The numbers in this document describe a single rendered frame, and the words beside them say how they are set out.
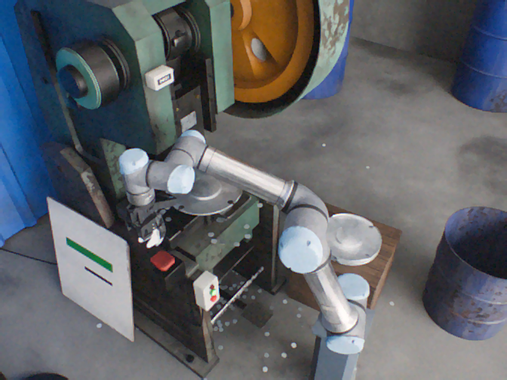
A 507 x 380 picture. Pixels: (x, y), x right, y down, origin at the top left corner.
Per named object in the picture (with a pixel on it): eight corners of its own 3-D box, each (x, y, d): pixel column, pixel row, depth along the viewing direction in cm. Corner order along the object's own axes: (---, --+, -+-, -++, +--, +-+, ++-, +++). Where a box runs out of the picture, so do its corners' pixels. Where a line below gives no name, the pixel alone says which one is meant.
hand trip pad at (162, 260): (179, 271, 154) (176, 257, 149) (166, 283, 150) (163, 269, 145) (164, 262, 157) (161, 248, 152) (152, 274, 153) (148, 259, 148)
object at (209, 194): (150, 194, 169) (149, 192, 169) (201, 156, 186) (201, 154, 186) (207, 227, 156) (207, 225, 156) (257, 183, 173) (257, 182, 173)
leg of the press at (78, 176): (220, 360, 202) (203, 219, 142) (203, 380, 195) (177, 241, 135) (90, 264, 244) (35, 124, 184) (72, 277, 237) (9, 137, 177)
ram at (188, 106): (216, 155, 168) (210, 84, 149) (188, 176, 159) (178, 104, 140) (182, 139, 176) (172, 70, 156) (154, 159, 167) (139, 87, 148)
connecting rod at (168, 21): (204, 106, 155) (194, 5, 132) (179, 123, 147) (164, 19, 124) (161, 89, 164) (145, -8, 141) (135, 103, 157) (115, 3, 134)
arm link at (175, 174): (198, 152, 121) (160, 146, 123) (182, 179, 113) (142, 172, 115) (200, 174, 126) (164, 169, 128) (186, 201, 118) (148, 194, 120)
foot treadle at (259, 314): (274, 318, 205) (274, 311, 202) (261, 334, 199) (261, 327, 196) (180, 258, 232) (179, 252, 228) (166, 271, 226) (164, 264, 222)
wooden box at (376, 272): (388, 275, 236) (402, 230, 212) (364, 332, 211) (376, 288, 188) (318, 246, 251) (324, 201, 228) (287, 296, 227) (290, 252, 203)
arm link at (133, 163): (141, 167, 114) (111, 161, 115) (149, 198, 121) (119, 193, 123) (154, 148, 120) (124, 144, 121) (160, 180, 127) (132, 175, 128)
